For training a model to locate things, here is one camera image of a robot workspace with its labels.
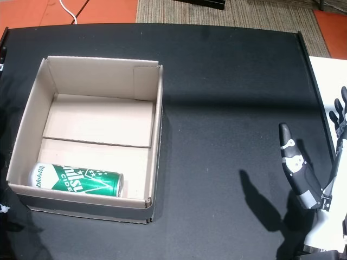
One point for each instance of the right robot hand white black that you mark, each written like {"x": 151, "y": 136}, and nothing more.
{"x": 301, "y": 176}

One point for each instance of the green silver drink can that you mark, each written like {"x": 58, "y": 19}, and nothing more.
{"x": 78, "y": 180}

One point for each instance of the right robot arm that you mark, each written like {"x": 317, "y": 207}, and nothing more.
{"x": 325, "y": 254}

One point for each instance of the open cardboard box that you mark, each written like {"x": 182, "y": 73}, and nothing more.
{"x": 100, "y": 119}

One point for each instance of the black flat base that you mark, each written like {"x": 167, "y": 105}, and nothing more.
{"x": 200, "y": 3}

